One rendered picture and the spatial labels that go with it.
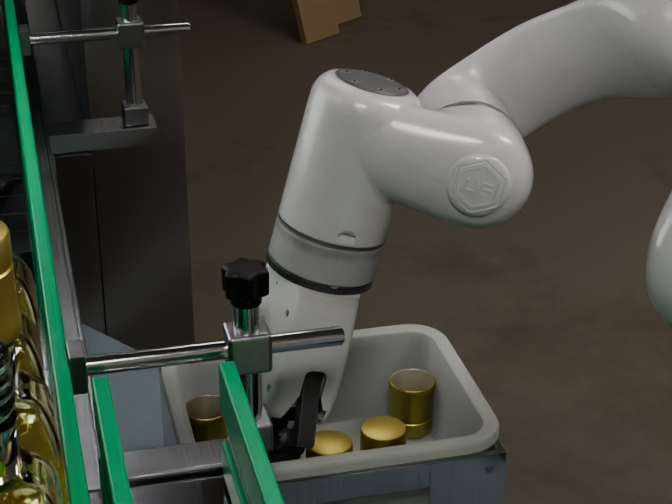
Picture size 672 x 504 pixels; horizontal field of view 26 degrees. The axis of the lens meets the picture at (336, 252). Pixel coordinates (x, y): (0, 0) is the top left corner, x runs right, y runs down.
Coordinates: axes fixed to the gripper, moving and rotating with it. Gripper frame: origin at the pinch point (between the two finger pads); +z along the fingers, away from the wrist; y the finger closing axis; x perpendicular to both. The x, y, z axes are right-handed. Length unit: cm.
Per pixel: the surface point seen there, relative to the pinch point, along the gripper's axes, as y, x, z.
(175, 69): -74, 3, -5
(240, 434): 20.5, -9.3, -13.7
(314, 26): -332, 97, 52
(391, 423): -0.3, 8.8, -3.3
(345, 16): -348, 111, 51
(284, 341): 10.6, -4.8, -14.6
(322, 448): 1.6, 3.3, -1.8
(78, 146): -52, -10, -2
